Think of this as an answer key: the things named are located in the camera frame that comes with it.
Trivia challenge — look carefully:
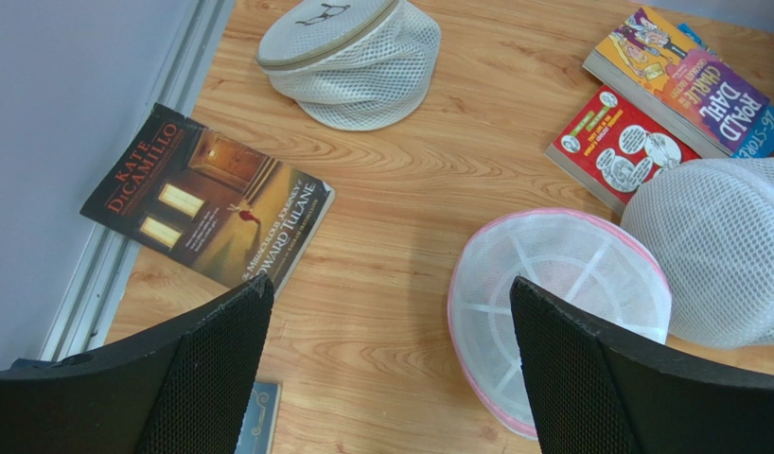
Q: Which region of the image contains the pink-rimmed mesh laundry bag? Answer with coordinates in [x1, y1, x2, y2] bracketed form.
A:
[448, 208, 672, 440]

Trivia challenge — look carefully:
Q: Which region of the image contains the white mesh laundry bag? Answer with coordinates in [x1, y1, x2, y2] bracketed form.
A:
[621, 157, 774, 349]

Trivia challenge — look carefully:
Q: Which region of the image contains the Kate DiCamillo dark book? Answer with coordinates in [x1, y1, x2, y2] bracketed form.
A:
[79, 102, 337, 297]

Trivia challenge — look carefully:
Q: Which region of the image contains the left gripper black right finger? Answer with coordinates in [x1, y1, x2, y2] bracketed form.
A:
[509, 277, 774, 453]

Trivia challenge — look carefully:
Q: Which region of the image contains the Roald Dahl colourful book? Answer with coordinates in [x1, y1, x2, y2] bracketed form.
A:
[582, 7, 772, 159]

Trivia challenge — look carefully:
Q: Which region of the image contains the red comic paperback book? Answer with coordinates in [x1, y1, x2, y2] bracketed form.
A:
[544, 85, 699, 215]

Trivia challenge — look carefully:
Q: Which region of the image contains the beige mesh laundry bag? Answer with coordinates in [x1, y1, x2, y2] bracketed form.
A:
[256, 0, 442, 131]

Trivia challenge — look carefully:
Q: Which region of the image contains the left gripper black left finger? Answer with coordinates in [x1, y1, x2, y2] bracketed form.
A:
[0, 274, 274, 453]

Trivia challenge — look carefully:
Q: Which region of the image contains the dark blue hardcover book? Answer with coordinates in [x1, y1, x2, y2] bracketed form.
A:
[235, 381, 282, 454]

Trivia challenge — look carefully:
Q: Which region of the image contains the aluminium frame rail left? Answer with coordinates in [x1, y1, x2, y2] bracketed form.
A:
[38, 1, 236, 362]

